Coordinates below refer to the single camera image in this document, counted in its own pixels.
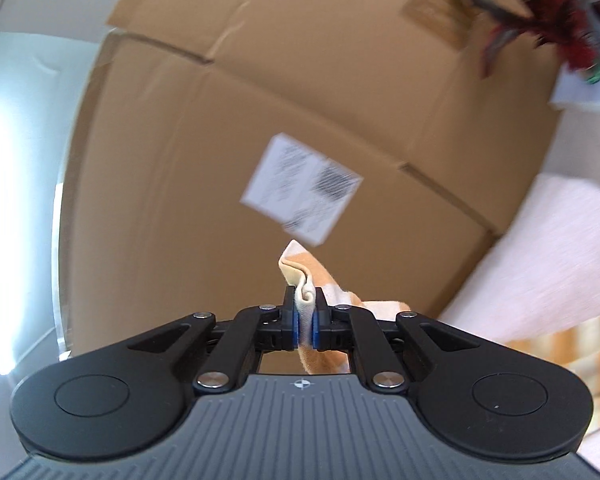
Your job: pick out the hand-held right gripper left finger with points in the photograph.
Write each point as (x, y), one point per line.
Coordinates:
(292, 330)

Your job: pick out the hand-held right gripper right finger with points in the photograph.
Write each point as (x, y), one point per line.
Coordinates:
(317, 330)

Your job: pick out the orange striped garment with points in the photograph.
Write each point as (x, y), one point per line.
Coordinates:
(300, 265)

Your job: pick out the white shipping label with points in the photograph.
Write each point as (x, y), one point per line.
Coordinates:
(300, 185)

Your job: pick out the large cardboard box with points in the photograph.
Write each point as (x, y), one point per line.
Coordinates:
(180, 185)

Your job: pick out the plain low cardboard box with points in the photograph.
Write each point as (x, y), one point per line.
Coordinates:
(490, 175)

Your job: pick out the pink towel blanket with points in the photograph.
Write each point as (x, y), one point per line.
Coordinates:
(555, 250)

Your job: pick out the clear packing pouch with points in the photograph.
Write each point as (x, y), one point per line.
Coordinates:
(442, 12)

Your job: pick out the white side table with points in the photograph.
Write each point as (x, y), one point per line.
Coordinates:
(580, 95)

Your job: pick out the red leafed potted plant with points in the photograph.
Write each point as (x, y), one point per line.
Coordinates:
(555, 15)

